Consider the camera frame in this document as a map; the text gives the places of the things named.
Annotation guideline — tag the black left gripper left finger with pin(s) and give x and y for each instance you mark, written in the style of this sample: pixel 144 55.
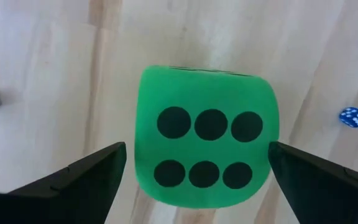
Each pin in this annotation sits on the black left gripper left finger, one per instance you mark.
pixel 73 193

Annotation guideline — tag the large green foam die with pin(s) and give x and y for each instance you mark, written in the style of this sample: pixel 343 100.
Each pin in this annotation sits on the large green foam die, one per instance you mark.
pixel 207 93

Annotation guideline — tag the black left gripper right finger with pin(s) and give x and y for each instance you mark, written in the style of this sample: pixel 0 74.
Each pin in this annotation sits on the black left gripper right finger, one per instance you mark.
pixel 322 193

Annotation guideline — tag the small blue die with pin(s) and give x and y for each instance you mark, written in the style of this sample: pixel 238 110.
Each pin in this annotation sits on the small blue die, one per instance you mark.
pixel 353 117

